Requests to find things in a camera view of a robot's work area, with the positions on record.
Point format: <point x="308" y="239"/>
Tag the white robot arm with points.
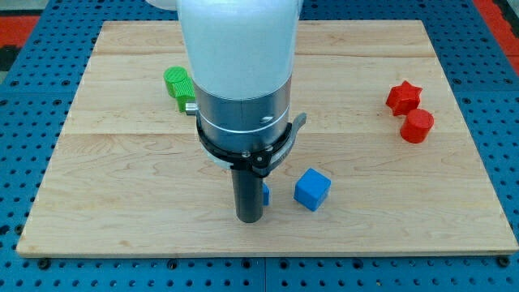
<point x="241" y="54"/>

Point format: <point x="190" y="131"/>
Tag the blue cube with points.
<point x="312" y="189"/>

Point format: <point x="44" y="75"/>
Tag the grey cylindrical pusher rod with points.
<point x="248" y="195"/>

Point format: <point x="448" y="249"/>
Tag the small blue block behind rod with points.
<point x="266" y="195"/>

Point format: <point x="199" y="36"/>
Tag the green ridged block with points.
<point x="184" y="93"/>

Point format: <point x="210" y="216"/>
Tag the green cylinder block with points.
<point x="173" y="75"/>

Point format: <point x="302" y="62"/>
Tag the light wooden board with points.
<point x="128" y="177"/>

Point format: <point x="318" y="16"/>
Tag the red star block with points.
<point x="404" y="98"/>

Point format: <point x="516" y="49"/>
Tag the red cylinder block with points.
<point x="417" y="125"/>

